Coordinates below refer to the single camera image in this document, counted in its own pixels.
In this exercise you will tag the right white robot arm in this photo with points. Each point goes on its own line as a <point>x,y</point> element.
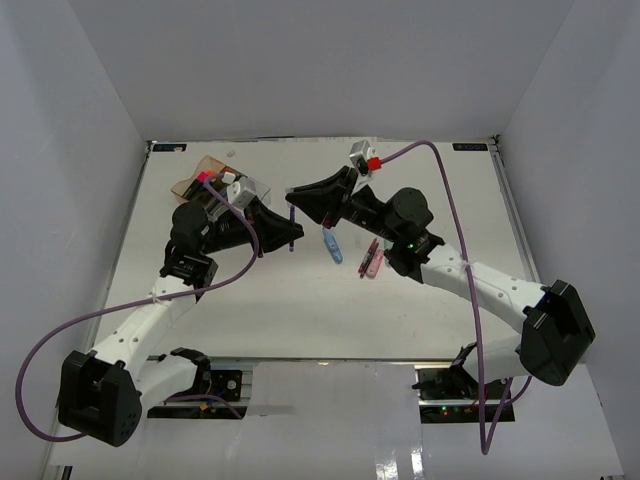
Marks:
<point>552,328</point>

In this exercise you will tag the light blue correction pen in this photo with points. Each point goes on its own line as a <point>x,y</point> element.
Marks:
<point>332,246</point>

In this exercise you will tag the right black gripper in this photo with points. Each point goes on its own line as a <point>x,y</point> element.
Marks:
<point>324,204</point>

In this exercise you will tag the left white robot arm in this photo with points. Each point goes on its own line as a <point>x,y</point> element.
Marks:
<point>105,392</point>

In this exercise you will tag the amber plastic tray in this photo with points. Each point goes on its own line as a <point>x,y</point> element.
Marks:
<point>207,165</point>

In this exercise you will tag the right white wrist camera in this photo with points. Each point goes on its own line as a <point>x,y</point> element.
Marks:
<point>359,155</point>

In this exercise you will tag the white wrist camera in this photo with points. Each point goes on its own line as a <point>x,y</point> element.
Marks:
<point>241,193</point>
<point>359,155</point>

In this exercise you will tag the black logo sticker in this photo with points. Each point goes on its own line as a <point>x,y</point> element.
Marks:
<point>169,147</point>
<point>469,147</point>

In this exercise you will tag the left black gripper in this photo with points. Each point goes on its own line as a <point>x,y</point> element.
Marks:
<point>274,230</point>

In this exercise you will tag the left black logo sticker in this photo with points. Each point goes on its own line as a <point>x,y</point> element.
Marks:
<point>169,147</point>

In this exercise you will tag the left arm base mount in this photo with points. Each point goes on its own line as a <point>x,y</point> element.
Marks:
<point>223,399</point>

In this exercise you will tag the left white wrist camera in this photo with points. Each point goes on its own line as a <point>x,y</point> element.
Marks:
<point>241,193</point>

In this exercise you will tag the light pink correction pen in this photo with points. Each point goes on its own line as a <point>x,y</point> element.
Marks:
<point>375,263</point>

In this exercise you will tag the clear plastic tray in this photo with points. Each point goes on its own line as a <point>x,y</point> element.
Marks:
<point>260,190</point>

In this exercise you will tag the right black logo sticker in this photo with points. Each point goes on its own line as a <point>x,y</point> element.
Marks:
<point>469,147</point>

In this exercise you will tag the red ink gel pen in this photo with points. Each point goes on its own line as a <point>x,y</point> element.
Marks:
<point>368,257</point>

